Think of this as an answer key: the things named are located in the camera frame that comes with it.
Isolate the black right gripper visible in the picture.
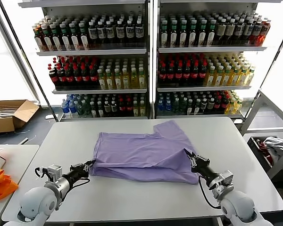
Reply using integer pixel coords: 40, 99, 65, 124
184, 148, 220, 182

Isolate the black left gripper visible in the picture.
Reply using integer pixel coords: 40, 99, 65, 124
66, 159, 97, 184

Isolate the purple printed t-shirt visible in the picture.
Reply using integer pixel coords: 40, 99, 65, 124
89, 120, 200, 186

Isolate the black plastic crate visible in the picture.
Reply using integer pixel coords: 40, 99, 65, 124
246, 136, 283, 175

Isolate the dark red garment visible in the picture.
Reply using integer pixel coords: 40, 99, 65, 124
256, 138, 274, 165

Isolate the white side table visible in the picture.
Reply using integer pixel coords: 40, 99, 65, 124
0, 144, 40, 226

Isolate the yellow juice bottle green cap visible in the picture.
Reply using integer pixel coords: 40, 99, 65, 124
97, 69, 107, 90
206, 66, 216, 87
214, 65, 224, 87
105, 68, 115, 90
222, 65, 232, 87
238, 65, 248, 87
130, 67, 139, 89
138, 67, 147, 89
230, 65, 240, 87
114, 68, 123, 90
246, 66, 255, 86
121, 68, 130, 89

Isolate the grey white garment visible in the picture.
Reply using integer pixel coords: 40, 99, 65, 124
263, 136, 283, 163

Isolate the red cap cola bottle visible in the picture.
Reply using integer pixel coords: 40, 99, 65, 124
182, 62, 191, 86
174, 63, 183, 86
190, 62, 199, 86
73, 65, 82, 88
89, 65, 98, 88
81, 65, 90, 88
57, 66, 66, 88
49, 67, 58, 89
65, 66, 74, 88
198, 61, 207, 86
158, 63, 167, 86
166, 63, 175, 86

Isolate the orange cloth bag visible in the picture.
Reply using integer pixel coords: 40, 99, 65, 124
0, 152, 19, 203

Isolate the open cardboard box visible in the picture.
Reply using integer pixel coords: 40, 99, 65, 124
0, 99, 40, 134

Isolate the white packing material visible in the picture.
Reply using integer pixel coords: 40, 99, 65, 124
0, 107, 15, 118

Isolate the metal beverage shelf rack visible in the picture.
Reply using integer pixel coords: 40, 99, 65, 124
153, 0, 283, 121
17, 0, 154, 122

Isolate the dark tea bottle green label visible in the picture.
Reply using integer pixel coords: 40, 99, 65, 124
188, 20, 198, 48
178, 20, 188, 48
41, 24, 53, 51
49, 24, 62, 51
207, 19, 216, 47
159, 20, 169, 48
197, 19, 207, 47
168, 20, 178, 48
59, 23, 71, 51
78, 22, 90, 50
69, 23, 80, 51

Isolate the dark bottle beige label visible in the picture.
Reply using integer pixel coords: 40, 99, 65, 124
216, 19, 226, 46
225, 18, 235, 46

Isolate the reddish tea bottle white label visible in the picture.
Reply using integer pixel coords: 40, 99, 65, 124
33, 25, 43, 52

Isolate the dark drink bottle black label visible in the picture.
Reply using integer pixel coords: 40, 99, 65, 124
97, 21, 107, 48
134, 19, 144, 48
125, 20, 135, 48
105, 20, 115, 48
88, 21, 98, 49
115, 20, 125, 48

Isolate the dark bottle grey label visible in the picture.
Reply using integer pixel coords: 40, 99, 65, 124
243, 18, 253, 45
251, 18, 262, 46
234, 18, 244, 45

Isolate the red drink bottle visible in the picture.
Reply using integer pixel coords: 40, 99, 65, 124
260, 19, 272, 47

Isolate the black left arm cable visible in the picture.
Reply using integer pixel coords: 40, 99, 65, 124
35, 166, 91, 188

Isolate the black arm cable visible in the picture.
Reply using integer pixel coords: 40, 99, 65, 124
197, 175, 222, 210
35, 166, 91, 188

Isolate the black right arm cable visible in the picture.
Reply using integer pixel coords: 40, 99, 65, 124
197, 175, 222, 210

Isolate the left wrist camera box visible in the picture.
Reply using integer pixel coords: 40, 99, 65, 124
46, 164, 62, 182

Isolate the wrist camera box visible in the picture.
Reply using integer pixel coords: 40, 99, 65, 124
46, 164, 62, 182
218, 169, 235, 189

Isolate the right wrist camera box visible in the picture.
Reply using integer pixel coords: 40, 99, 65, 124
218, 169, 235, 189

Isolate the dark slanted metal post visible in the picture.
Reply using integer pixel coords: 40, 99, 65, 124
242, 18, 283, 120
0, 0, 59, 122

